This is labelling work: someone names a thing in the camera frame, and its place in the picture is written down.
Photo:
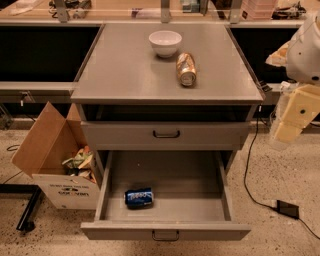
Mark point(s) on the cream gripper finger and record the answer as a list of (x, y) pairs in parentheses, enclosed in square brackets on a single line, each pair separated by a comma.
[(302, 106)]

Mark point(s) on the blue pepsi can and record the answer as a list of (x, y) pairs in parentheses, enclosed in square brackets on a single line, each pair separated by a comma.
[(138, 198)]

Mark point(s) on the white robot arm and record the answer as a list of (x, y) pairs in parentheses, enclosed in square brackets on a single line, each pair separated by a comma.
[(303, 57)]

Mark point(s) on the gold soda can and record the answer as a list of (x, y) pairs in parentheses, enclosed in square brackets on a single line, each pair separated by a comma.
[(186, 71)]

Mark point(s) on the grey drawer cabinet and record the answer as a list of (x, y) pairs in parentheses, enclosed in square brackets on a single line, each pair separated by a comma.
[(124, 80)]

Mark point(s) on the open grey middle drawer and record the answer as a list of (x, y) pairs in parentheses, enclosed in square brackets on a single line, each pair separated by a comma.
[(190, 192)]

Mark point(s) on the closed grey top drawer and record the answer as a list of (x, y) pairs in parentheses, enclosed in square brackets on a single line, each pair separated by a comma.
[(129, 135)]

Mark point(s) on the black power adapter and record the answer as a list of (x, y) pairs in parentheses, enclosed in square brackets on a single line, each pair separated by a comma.
[(287, 209)]

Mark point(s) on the pink storage bin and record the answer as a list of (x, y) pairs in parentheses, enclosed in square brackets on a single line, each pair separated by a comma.
[(257, 9)]

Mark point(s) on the white ceramic bowl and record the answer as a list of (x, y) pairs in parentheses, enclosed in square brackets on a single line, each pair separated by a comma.
[(165, 43)]

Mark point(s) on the cardboard box with trash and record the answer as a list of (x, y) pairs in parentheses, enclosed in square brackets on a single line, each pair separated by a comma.
[(51, 140)]

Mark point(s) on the black metal table leg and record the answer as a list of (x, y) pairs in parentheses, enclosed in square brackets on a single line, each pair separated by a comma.
[(26, 223)]

